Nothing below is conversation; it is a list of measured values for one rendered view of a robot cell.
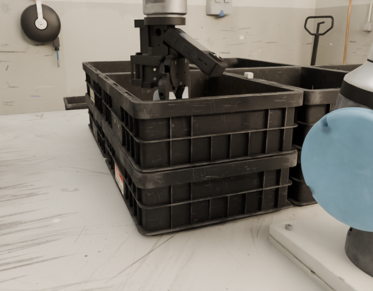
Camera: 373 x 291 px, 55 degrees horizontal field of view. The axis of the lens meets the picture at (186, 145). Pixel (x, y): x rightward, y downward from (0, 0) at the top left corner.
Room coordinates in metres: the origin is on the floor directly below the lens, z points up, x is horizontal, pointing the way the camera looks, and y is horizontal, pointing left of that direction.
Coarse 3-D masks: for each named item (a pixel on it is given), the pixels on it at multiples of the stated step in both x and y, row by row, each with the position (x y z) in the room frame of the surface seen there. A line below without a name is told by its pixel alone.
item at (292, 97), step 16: (112, 80) 0.75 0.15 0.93; (240, 80) 0.80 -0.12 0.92; (256, 80) 0.75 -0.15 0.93; (112, 96) 0.68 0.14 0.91; (128, 96) 0.56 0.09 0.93; (208, 96) 0.56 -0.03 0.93; (224, 96) 0.56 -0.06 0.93; (240, 96) 0.56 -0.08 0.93; (256, 96) 0.57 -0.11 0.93; (272, 96) 0.58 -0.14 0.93; (288, 96) 0.59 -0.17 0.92; (128, 112) 0.55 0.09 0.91; (144, 112) 0.51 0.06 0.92; (160, 112) 0.51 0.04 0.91; (176, 112) 0.52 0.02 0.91; (192, 112) 0.53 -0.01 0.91; (208, 112) 0.54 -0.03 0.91; (224, 112) 0.55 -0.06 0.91
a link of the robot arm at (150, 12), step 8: (144, 0) 0.63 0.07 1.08; (152, 0) 0.61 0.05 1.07; (160, 0) 0.61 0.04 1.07; (168, 0) 0.61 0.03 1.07; (176, 0) 0.62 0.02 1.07; (184, 0) 0.63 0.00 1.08; (144, 8) 0.63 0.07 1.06; (152, 8) 0.62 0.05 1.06; (160, 8) 0.61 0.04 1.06; (168, 8) 0.61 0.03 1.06; (176, 8) 0.62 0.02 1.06; (184, 8) 0.63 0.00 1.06; (152, 16) 0.62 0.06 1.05; (160, 16) 0.62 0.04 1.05; (168, 16) 0.62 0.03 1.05; (176, 16) 0.62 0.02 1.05
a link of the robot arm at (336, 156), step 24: (360, 72) 0.33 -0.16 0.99; (360, 96) 0.31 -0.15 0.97; (336, 120) 0.31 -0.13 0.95; (360, 120) 0.29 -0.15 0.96; (312, 144) 0.33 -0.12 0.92; (336, 144) 0.31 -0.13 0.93; (360, 144) 0.29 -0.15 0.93; (312, 168) 0.33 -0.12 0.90; (336, 168) 0.31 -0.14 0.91; (360, 168) 0.29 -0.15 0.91; (312, 192) 0.34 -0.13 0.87; (336, 192) 0.31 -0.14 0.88; (360, 192) 0.29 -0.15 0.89; (336, 216) 0.31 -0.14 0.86; (360, 216) 0.29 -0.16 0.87
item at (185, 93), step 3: (186, 87) 0.67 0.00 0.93; (177, 90) 0.66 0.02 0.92; (180, 90) 0.66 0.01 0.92; (183, 90) 0.66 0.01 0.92; (186, 90) 0.67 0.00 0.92; (174, 93) 0.67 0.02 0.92; (177, 93) 0.66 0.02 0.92; (180, 93) 0.65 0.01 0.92; (183, 93) 0.65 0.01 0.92; (186, 93) 0.67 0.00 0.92; (177, 96) 0.65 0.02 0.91; (180, 96) 0.65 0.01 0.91; (183, 96) 0.65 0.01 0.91; (186, 96) 0.67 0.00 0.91
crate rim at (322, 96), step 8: (224, 72) 0.91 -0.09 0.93; (336, 72) 0.94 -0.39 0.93; (344, 72) 0.91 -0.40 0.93; (264, 80) 0.75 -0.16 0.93; (296, 88) 0.64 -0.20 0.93; (336, 88) 0.64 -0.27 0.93; (304, 96) 0.62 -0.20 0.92; (312, 96) 0.61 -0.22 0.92; (320, 96) 0.62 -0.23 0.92; (328, 96) 0.62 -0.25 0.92; (336, 96) 0.63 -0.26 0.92; (304, 104) 0.62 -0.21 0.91; (312, 104) 0.61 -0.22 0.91; (320, 104) 0.62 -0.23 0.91
